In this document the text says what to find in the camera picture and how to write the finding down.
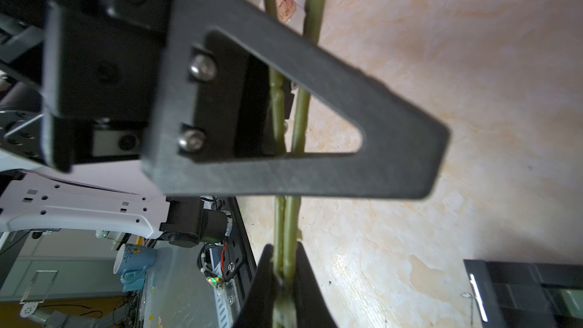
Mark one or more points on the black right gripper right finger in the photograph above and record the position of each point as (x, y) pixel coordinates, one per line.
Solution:
(311, 309)

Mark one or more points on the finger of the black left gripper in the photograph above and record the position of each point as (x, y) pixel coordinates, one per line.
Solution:
(291, 118)

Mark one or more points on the blue mug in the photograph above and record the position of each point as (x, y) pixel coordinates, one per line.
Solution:
(131, 264)

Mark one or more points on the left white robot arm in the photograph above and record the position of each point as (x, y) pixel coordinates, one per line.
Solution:
(31, 201)

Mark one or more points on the white slotted cable duct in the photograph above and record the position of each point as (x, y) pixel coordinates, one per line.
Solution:
(228, 304)

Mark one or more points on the peach artificial rose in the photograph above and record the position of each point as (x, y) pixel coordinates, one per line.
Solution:
(277, 106)

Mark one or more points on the black tape dispenser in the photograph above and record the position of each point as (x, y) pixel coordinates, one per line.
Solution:
(508, 294)

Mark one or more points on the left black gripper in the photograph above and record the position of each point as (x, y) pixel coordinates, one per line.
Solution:
(100, 66)

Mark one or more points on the clear tape roll green core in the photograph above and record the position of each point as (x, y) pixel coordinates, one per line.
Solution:
(569, 302)

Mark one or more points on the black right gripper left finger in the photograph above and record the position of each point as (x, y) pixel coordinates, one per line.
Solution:
(257, 311)

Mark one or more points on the pink artificial rose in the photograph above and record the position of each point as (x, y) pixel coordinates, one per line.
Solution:
(285, 305)

